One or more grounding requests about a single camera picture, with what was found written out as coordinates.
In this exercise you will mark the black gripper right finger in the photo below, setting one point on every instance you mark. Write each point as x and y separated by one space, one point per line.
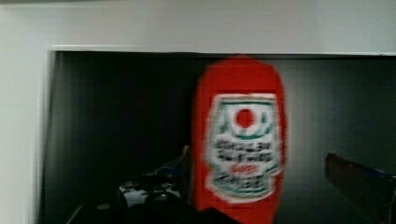
371 191

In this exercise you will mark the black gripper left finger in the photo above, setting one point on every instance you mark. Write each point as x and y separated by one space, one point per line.
162 196

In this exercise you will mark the red plush ketchup bottle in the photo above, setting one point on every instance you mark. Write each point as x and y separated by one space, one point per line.
239 140

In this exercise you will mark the black silver toaster oven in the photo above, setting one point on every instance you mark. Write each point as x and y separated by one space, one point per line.
113 116

